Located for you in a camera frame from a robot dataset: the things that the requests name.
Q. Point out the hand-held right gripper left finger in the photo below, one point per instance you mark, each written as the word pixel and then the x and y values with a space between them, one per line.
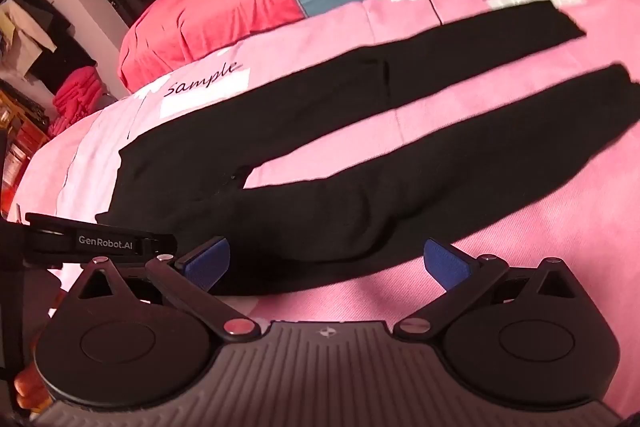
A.
pixel 207 263

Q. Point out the black pants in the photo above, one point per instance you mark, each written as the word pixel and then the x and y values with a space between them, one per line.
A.
pixel 325 207

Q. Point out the pink printed blanket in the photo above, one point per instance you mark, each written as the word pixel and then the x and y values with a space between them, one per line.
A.
pixel 550 232

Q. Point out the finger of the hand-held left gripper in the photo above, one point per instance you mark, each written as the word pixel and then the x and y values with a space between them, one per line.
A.
pixel 105 243

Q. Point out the person's left hand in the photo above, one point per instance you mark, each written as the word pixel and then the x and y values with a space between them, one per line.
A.
pixel 30 392

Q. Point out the pile of red clothes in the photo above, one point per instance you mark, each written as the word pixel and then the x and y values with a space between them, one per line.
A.
pixel 75 99

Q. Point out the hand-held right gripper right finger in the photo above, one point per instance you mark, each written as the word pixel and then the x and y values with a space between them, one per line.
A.
pixel 445 263

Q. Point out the cluttered yellow shelf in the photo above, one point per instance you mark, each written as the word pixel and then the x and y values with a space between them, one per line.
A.
pixel 20 142

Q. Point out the black hanging clothes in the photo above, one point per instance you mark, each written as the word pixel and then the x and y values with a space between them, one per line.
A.
pixel 65 57

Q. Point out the beige cloth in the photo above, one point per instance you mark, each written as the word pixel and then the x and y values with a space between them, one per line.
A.
pixel 22 32

